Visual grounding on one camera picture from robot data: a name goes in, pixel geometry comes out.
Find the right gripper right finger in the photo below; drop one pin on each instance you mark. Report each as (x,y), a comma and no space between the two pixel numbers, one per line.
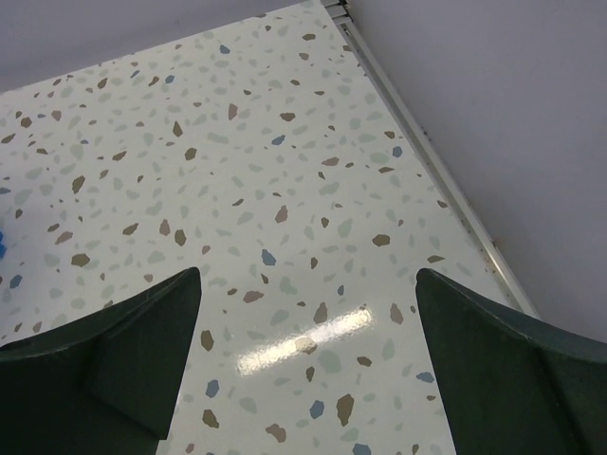
(510,383)

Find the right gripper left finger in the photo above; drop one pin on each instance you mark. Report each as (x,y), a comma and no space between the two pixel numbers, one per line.
(107,383)

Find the blue three-compartment plastic bin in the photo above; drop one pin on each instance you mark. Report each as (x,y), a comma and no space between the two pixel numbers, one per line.
(3,248)

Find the aluminium frame rail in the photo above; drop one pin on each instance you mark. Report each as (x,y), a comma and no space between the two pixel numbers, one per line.
(434,165)

